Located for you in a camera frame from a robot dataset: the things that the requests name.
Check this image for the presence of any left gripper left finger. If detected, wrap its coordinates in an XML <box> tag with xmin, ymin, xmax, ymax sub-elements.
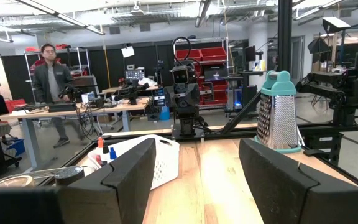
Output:
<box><xmin>57</xmin><ymin>138</ymin><xmax>157</xmax><ymax>224</ymax></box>

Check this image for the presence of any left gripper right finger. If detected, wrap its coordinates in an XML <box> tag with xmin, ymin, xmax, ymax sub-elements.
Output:
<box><xmin>239</xmin><ymin>138</ymin><xmax>358</xmax><ymax>224</ymax></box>

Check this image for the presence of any white perforated plastic basket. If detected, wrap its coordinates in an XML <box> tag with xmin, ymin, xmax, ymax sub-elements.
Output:
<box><xmin>87</xmin><ymin>134</ymin><xmax>180</xmax><ymax>190</ymax></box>

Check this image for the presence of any orange spice jar black lid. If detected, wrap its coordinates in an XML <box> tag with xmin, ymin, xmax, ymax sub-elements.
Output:
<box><xmin>53</xmin><ymin>165</ymin><xmax>86</xmax><ymax>187</ymax></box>

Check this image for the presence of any spice jar gold lid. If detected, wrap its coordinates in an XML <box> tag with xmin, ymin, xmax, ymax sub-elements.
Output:
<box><xmin>0</xmin><ymin>175</ymin><xmax>35</xmax><ymax>188</ymax></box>

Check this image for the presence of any blue bucket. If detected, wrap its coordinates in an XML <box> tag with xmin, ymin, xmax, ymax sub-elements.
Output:
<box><xmin>159</xmin><ymin>105</ymin><xmax>172</xmax><ymax>121</ymax></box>

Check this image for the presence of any shelf with red bins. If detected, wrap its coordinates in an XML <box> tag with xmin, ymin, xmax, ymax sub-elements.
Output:
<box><xmin>173</xmin><ymin>37</ymin><xmax>230</xmax><ymax>110</ymax></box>

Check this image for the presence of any wooden top background desk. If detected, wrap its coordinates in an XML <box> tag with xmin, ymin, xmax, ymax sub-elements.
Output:
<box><xmin>0</xmin><ymin>93</ymin><xmax>151</xmax><ymax>170</ymax></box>

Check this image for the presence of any white hanging paper sheet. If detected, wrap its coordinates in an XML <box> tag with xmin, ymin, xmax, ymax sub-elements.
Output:
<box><xmin>121</xmin><ymin>45</ymin><xmax>135</xmax><ymax>58</ymax></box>

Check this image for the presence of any blue crate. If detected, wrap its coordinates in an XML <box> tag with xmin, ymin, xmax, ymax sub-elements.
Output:
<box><xmin>6</xmin><ymin>138</ymin><xmax>26</xmax><ymax>157</ymax></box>

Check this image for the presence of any person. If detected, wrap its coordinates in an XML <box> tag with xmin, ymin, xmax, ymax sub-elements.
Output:
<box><xmin>32</xmin><ymin>43</ymin><xmax>86</xmax><ymax>149</ymax></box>

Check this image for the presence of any black studio softbox lamp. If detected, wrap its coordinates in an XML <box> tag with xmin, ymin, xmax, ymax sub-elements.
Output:
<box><xmin>321</xmin><ymin>16</ymin><xmax>352</xmax><ymax>34</ymax></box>

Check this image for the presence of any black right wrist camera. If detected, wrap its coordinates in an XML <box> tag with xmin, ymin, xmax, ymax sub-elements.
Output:
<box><xmin>172</xmin><ymin>65</ymin><xmax>190</xmax><ymax>85</ymax></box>

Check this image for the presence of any teal handled grater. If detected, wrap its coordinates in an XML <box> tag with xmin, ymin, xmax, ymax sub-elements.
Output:
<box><xmin>254</xmin><ymin>70</ymin><xmax>303</xmax><ymax>154</ymax></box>

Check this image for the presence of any black rig upright post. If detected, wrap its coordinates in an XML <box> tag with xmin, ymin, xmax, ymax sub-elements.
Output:
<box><xmin>277</xmin><ymin>0</ymin><xmax>293</xmax><ymax>74</ymax></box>

